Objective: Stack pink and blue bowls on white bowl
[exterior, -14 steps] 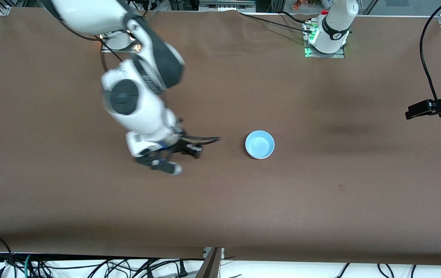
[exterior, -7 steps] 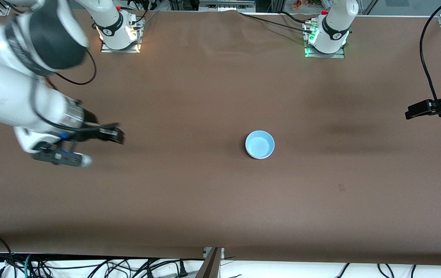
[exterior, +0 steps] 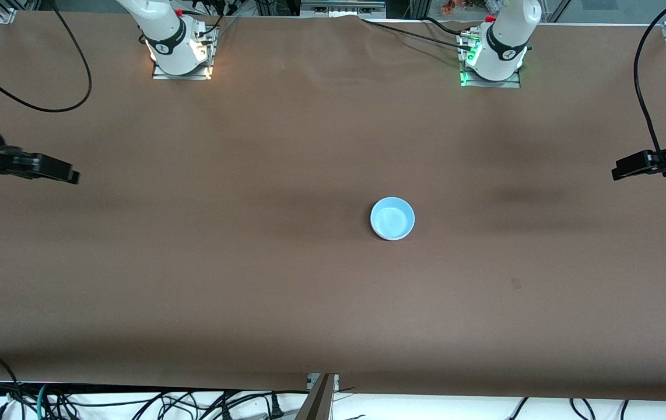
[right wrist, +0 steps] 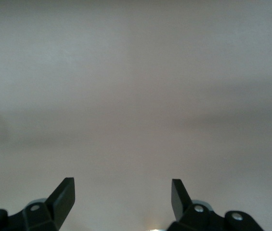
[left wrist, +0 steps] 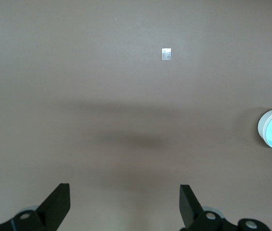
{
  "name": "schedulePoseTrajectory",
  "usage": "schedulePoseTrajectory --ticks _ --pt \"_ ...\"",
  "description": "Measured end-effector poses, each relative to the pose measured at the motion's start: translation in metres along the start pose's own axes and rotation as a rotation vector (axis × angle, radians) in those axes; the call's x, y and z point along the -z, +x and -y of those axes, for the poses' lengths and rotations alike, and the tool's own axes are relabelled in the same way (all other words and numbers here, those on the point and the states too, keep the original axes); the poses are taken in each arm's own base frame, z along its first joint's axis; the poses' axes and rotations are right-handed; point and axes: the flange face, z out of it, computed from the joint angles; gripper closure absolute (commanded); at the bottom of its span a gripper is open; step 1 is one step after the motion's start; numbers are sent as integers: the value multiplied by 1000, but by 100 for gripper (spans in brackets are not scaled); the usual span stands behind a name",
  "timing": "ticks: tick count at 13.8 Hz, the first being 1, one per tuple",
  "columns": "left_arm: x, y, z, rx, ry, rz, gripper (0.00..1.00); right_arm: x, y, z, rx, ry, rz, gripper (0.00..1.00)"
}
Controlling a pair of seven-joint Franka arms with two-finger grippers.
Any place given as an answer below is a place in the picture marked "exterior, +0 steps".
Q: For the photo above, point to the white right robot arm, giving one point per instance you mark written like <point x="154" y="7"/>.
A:
<point x="164" y="35"/>

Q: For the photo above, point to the small white bracket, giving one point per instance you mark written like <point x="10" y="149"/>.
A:
<point x="311" y="382"/>

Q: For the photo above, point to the grey background device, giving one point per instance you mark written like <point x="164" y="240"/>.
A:
<point x="342" y="9"/>

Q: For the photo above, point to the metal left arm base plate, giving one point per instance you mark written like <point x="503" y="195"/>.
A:
<point x="511" y="83"/>

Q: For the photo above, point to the brown table cover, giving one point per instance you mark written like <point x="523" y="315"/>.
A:
<point x="309" y="146"/>

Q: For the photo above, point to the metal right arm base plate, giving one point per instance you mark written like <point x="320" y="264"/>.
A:
<point x="161" y="74"/>

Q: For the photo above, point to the grey metal beam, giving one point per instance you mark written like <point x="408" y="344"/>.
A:
<point x="318" y="402"/>

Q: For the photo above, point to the blue bowl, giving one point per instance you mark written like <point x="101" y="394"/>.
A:
<point x="392" y="218"/>

